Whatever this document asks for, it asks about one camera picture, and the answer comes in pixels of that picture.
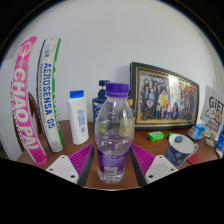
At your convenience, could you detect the white blue-capped lotion bottle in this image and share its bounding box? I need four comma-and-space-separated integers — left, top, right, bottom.
67, 89, 90, 146

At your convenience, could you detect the white printed paper gift bag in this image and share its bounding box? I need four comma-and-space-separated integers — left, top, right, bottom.
199, 84, 224, 132

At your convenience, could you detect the blue detergent bottle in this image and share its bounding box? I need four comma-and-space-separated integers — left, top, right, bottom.
214, 124, 224, 159

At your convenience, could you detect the clear purple-capped water bottle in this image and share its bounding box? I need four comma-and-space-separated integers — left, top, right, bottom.
94, 82, 136, 185

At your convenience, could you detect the blue tissue pack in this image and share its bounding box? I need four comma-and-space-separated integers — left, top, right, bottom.
187, 124, 206, 141

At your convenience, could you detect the white green shuttlecock tube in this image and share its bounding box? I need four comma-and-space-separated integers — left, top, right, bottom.
35, 36, 65, 153

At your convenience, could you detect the framed group picture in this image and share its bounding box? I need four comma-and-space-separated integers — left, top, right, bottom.
129, 61, 200, 131

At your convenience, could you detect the small patterned snack packet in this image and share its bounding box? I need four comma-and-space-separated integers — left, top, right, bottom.
204, 136, 216, 148

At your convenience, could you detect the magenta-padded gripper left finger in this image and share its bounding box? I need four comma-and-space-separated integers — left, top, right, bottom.
45, 143, 96, 187

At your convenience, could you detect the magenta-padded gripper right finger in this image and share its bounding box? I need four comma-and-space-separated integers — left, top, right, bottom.
129, 143, 179, 187

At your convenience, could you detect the pink shuttlecock tube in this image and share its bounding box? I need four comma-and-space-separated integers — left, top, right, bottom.
11, 35, 49, 167

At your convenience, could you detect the dark blue pump bottle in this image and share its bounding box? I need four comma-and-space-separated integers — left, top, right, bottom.
92, 79, 111, 128

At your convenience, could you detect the blue patterned ceramic mug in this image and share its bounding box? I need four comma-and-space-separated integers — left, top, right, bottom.
164, 133, 200, 168

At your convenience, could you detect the flat round red coaster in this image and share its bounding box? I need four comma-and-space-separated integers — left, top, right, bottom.
186, 152, 200, 165

